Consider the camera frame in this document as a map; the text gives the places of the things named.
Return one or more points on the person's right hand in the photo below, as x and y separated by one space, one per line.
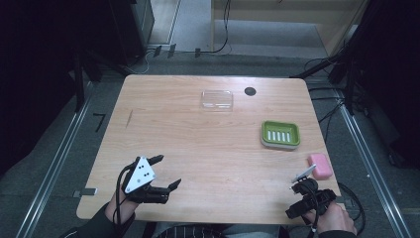
333 218

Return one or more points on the light wooden furniture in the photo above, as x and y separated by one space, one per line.
287 20

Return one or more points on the person's left hand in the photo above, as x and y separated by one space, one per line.
120 205

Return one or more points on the pink soap bar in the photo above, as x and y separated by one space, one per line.
319 166

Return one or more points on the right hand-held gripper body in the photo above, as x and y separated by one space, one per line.
313 195

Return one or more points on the metal floor rail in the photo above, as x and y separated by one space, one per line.
373 165
54 165

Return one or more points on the person's striped clothing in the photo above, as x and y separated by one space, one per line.
194 231

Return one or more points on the black tripod stand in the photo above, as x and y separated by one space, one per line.
330 62

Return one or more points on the black stand post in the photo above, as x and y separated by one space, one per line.
78 82

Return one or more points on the dark cabinet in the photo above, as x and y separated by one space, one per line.
132 29

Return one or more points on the green soap dish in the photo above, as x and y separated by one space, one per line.
280 135

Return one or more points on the black round table grommet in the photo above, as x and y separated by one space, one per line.
250 91

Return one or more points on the small metal bracket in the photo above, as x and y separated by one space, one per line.
85 192

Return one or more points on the clear plastic container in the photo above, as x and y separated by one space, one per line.
217 100

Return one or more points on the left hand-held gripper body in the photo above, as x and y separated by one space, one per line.
140 174

